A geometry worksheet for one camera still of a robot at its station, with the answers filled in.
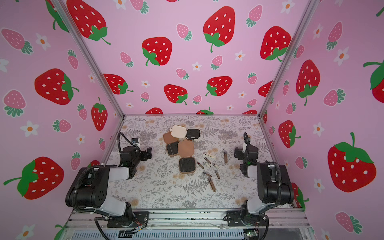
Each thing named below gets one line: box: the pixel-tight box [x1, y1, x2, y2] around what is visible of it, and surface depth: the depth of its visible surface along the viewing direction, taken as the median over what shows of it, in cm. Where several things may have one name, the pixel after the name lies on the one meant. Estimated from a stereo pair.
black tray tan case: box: [179, 157, 196, 173], surface depth 95 cm
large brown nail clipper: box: [207, 177, 217, 192], surface depth 86 cm
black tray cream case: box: [185, 128, 201, 140], surface depth 110 cm
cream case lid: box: [170, 125, 187, 139], surface depth 110 cm
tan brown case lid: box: [178, 140, 194, 157], surface depth 98 cm
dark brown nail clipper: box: [224, 151, 228, 164], surface depth 99 cm
